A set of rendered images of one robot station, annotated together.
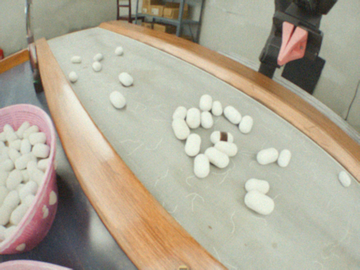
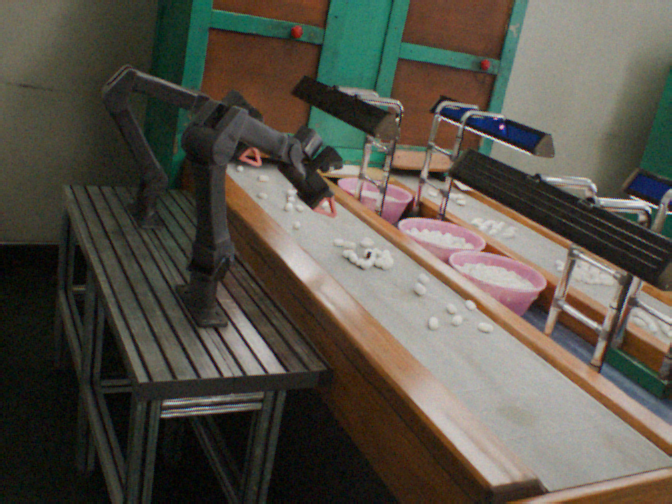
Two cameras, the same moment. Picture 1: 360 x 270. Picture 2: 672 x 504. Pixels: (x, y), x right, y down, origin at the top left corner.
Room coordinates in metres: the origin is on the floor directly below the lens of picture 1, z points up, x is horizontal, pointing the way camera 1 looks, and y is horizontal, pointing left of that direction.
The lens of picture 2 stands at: (1.91, 0.49, 1.36)
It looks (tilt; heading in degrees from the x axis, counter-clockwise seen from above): 19 degrees down; 200
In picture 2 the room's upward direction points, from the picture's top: 11 degrees clockwise
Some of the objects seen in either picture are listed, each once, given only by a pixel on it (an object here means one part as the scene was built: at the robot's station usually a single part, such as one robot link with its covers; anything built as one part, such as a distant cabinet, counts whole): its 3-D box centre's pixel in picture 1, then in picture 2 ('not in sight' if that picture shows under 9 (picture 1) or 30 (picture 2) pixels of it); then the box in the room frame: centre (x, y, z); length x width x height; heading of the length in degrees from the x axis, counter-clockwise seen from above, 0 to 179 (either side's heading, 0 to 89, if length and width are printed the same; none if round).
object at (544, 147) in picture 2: not in sight; (487, 122); (-0.53, 0.03, 1.08); 0.62 x 0.08 x 0.07; 49
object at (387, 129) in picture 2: not in sight; (340, 103); (-0.10, -0.34, 1.08); 0.62 x 0.08 x 0.07; 49
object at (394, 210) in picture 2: not in sight; (372, 201); (-0.43, -0.29, 0.72); 0.27 x 0.27 x 0.10
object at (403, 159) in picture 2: not in sight; (420, 160); (-0.86, -0.27, 0.83); 0.30 x 0.06 x 0.07; 139
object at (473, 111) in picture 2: not in sight; (457, 172); (-0.46, -0.02, 0.90); 0.20 x 0.19 x 0.45; 49
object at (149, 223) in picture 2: not in sight; (145, 204); (0.26, -0.74, 0.71); 0.20 x 0.07 x 0.08; 50
